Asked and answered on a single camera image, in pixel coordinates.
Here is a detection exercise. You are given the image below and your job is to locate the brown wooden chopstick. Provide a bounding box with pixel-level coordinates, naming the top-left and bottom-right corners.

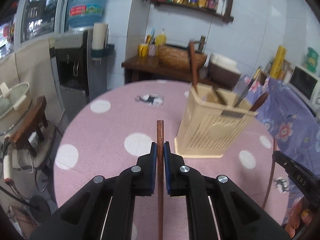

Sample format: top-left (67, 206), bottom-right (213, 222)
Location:
top-left (188, 41), bottom-right (198, 93)
top-left (157, 120), bottom-right (164, 240)
top-left (212, 86), bottom-right (227, 106)
top-left (262, 138), bottom-right (277, 210)

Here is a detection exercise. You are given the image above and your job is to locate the small steel spoon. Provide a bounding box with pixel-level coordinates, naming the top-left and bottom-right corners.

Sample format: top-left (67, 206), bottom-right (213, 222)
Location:
top-left (233, 79), bottom-right (251, 108)

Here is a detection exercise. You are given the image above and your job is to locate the black chopstick gold tip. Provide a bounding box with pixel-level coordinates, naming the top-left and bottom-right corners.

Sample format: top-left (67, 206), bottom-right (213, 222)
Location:
top-left (247, 67), bottom-right (261, 92)

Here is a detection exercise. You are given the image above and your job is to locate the wooden handle spoon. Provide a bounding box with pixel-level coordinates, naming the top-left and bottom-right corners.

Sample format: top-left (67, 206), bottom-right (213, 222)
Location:
top-left (249, 92), bottom-right (268, 112)

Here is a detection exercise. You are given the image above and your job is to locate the right hand orange glove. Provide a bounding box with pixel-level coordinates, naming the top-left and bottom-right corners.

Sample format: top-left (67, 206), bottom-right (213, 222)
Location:
top-left (285, 197), bottom-right (315, 239)

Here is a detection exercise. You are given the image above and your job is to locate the purple floral cloth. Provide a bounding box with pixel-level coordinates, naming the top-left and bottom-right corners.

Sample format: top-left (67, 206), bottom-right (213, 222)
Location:
top-left (230, 78), bottom-right (319, 224)

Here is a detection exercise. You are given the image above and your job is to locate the cream plastic utensil holder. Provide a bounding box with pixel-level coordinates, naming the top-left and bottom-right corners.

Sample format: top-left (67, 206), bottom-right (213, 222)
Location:
top-left (174, 83), bottom-right (257, 158)

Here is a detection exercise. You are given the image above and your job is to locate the white microwave oven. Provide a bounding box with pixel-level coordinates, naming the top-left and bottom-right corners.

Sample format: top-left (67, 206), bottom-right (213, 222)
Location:
top-left (289, 66), bottom-right (319, 112)

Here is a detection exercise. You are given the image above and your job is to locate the dark wooden stool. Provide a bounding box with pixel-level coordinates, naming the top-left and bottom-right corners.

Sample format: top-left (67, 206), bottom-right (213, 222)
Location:
top-left (10, 96), bottom-right (48, 157)

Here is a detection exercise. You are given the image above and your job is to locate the yellow wrapped roll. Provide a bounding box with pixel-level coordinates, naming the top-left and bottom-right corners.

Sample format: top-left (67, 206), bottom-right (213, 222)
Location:
top-left (270, 45), bottom-right (286, 79)

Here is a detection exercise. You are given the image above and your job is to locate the water dispenser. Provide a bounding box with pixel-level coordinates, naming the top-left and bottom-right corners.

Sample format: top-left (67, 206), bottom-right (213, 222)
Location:
top-left (54, 28), bottom-right (107, 113)

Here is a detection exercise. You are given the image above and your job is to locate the brown white rice cooker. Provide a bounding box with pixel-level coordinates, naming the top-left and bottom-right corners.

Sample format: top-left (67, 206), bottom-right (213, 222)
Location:
top-left (208, 53), bottom-right (241, 89)

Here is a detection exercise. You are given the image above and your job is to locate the cream pot with lid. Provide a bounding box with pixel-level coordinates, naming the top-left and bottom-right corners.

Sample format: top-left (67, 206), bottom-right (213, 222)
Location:
top-left (1, 82), bottom-right (33, 136)

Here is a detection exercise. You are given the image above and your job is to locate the dark wooden side table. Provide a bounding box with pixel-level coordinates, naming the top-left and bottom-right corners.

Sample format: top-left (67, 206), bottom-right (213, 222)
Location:
top-left (121, 55), bottom-right (226, 87)

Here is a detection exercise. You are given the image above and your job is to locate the woven basket sink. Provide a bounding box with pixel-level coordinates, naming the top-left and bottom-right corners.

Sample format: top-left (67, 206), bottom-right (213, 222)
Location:
top-left (157, 36), bottom-right (207, 72)

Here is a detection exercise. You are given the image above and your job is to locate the paper cup dispenser tube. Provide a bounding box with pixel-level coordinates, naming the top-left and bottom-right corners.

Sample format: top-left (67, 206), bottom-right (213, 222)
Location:
top-left (91, 22), bottom-right (108, 63)

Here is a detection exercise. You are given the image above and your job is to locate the yellow mug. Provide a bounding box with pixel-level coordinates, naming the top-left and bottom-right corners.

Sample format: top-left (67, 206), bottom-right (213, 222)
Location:
top-left (138, 43), bottom-right (149, 57)

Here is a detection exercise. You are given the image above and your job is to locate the yellow soap bottle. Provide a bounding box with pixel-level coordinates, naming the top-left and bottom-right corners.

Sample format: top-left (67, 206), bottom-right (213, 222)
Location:
top-left (155, 29), bottom-right (167, 47)

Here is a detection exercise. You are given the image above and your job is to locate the blue water bottle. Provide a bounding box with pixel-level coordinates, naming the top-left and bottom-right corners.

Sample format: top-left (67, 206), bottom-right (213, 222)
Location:
top-left (66, 0), bottom-right (106, 29)

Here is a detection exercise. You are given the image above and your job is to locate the window with frame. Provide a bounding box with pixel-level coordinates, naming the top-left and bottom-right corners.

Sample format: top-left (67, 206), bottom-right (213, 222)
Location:
top-left (1, 0), bottom-right (68, 58)

